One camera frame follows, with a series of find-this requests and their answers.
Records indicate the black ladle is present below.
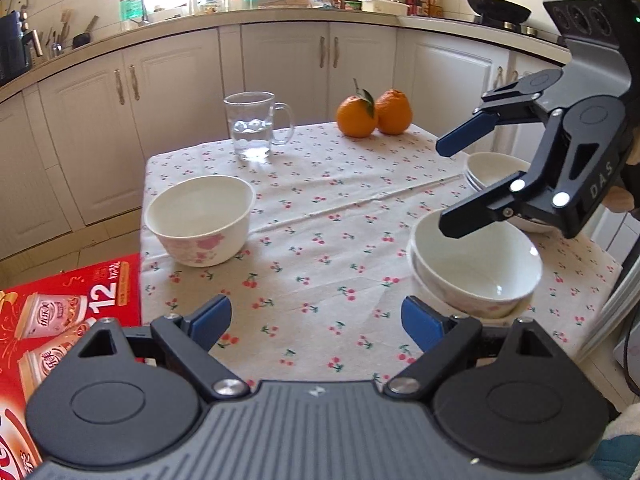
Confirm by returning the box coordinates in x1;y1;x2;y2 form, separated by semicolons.
72;15;101;51

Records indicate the row of white cabinet doors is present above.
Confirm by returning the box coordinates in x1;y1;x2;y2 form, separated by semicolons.
0;22;576;261

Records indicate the red printed carton box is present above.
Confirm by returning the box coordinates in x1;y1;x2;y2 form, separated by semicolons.
0;252;166;480

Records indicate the dark countertop appliance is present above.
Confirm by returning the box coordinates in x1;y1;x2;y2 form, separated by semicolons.
0;10;35;86

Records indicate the white fleece cloth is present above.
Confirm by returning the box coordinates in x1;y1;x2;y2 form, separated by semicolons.
590;402;640;480

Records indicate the white kitchen counter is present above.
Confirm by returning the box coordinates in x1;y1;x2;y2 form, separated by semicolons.
0;2;576;106

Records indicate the clear glass mug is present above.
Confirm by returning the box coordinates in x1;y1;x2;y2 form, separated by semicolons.
223;91;296;162

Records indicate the cherry-print tablecloth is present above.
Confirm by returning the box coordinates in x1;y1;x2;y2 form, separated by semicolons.
140;121;621;391

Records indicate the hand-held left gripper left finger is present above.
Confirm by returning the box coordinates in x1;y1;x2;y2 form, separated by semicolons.
75;295;251;402

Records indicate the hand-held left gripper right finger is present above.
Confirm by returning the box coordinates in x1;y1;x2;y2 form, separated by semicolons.
384;295;569;398

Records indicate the black cable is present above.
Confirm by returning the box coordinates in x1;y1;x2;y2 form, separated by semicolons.
619;336;633;387

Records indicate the gas stove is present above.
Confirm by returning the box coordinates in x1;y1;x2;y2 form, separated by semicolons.
474;17;540;37

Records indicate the white flower-print bowl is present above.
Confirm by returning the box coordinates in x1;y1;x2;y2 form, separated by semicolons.
411;208;544;307
144;175;257;268
406;240;536;320

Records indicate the orange with leaf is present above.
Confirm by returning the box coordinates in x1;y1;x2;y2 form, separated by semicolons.
336;78;378;138

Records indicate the person's right hand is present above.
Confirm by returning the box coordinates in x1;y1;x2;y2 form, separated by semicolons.
605;127;640;217

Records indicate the black wok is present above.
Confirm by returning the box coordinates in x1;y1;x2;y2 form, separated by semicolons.
466;0;533;26

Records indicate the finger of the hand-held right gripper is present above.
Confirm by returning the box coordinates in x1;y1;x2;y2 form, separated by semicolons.
435;74;553;157
437;130;593;240

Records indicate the large white fruit-print plate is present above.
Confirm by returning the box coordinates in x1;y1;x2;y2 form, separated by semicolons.
466;172;557;234

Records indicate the white rectangular tray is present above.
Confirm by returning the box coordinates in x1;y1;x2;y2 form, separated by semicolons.
358;0;409;15

